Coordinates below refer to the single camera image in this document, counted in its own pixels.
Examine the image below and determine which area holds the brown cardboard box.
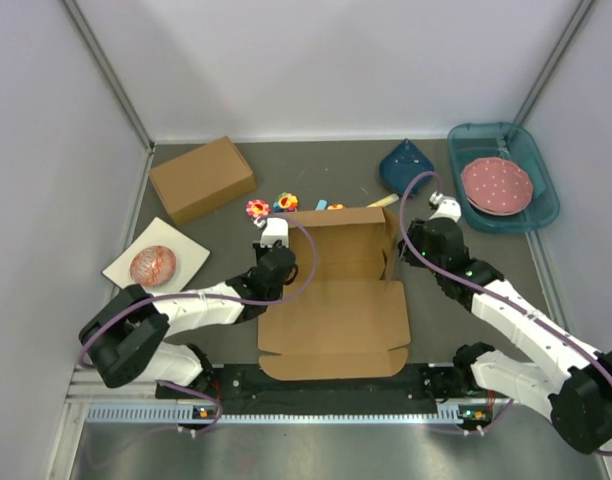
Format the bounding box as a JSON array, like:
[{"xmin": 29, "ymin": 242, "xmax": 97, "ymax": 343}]
[
  {"xmin": 149, "ymin": 136, "xmax": 257, "ymax": 226},
  {"xmin": 258, "ymin": 207, "xmax": 411, "ymax": 381}
]

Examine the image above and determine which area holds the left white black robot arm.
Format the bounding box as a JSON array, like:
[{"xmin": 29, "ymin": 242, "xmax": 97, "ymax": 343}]
[{"xmin": 79, "ymin": 242, "xmax": 298, "ymax": 397}]

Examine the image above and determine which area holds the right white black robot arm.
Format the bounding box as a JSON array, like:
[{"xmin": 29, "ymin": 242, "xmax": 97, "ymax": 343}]
[{"xmin": 398, "ymin": 217, "xmax": 612, "ymax": 457}]

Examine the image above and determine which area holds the closed brown cardboard box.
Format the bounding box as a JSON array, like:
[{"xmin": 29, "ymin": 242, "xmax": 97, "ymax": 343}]
[{"xmin": 149, "ymin": 136, "xmax": 257, "ymax": 226}]

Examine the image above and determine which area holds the pink plush flower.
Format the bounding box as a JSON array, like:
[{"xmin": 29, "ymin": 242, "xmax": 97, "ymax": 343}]
[{"xmin": 246, "ymin": 199, "xmax": 271, "ymax": 220}]

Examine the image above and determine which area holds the yellow highlighter pen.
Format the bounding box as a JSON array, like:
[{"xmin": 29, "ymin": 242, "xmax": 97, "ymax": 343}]
[{"xmin": 367, "ymin": 194, "xmax": 399, "ymax": 208}]

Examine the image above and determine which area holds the rainbow plush flower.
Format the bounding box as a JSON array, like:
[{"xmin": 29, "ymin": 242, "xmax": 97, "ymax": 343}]
[{"xmin": 273, "ymin": 192, "xmax": 299, "ymax": 213}]

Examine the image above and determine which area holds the pink polka dot plate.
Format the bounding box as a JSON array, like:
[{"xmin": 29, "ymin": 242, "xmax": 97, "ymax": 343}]
[{"xmin": 460, "ymin": 157, "xmax": 534, "ymax": 216}]

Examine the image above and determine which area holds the teal transparent plastic bin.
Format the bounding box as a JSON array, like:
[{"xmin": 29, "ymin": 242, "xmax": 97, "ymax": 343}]
[{"xmin": 447, "ymin": 122, "xmax": 560, "ymax": 234}]

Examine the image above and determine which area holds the dark blue teardrop dish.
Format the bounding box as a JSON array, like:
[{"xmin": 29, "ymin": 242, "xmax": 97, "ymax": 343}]
[{"xmin": 378, "ymin": 139, "xmax": 435, "ymax": 195}]

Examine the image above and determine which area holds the white square board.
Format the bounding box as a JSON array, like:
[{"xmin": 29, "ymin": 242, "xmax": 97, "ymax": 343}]
[{"xmin": 102, "ymin": 217, "xmax": 210, "ymax": 293}]

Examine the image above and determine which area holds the red patterned bowl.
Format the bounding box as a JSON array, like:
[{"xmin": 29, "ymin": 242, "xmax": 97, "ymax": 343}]
[{"xmin": 129, "ymin": 245, "xmax": 177, "ymax": 287}]

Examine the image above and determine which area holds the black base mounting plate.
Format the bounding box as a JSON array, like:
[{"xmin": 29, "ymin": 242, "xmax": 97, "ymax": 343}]
[{"xmin": 155, "ymin": 362, "xmax": 512, "ymax": 417}]

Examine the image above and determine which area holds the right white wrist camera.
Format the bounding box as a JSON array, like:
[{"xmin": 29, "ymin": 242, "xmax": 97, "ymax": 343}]
[{"xmin": 429, "ymin": 192, "xmax": 462, "ymax": 223}]

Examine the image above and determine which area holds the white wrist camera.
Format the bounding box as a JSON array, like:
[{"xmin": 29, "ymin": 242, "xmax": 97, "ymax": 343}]
[
  {"xmin": 255, "ymin": 216, "xmax": 289, "ymax": 248},
  {"xmin": 429, "ymin": 192, "xmax": 462, "ymax": 223}
]

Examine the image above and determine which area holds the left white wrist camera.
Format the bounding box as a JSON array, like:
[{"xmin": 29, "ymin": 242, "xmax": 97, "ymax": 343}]
[{"xmin": 255, "ymin": 216, "xmax": 289, "ymax": 248}]

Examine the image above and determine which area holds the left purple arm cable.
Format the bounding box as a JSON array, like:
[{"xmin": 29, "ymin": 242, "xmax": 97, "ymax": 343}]
[{"xmin": 75, "ymin": 213, "xmax": 318, "ymax": 435}]

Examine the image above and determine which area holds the grey slotted cable duct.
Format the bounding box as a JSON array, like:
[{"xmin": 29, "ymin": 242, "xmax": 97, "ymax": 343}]
[{"xmin": 85, "ymin": 402, "xmax": 492, "ymax": 426}]

